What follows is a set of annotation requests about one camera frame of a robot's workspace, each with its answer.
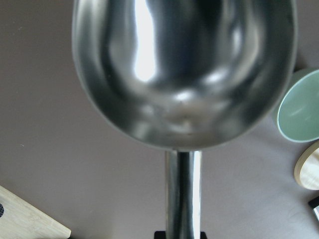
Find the bamboo cutting board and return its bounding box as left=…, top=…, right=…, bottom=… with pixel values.
left=0, top=187, right=71, bottom=239

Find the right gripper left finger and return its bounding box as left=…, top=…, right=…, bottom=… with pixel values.
left=154, top=231, right=168, bottom=239

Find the steel ice scoop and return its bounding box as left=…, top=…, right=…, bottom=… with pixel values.
left=72, top=0, right=297, bottom=239

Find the black glass holder tray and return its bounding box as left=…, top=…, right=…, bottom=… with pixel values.
left=308, top=196, right=319, bottom=220

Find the wooden cup stand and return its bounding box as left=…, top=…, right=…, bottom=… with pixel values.
left=294, top=141, right=319, bottom=191

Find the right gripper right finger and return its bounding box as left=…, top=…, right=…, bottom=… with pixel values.
left=199, top=232, right=207, bottom=239

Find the green bowl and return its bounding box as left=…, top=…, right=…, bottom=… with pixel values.
left=272, top=68, right=319, bottom=143

